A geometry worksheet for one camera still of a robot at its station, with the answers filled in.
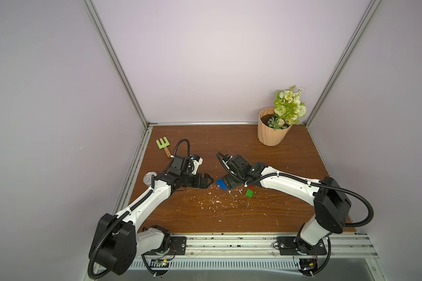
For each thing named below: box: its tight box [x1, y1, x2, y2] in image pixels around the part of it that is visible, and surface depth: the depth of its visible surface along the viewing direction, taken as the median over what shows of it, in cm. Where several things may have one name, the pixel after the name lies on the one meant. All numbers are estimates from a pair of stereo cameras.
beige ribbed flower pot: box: [257, 106, 293, 147], surface depth 102 cm
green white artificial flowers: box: [267, 84, 307, 131], surface depth 92 cm
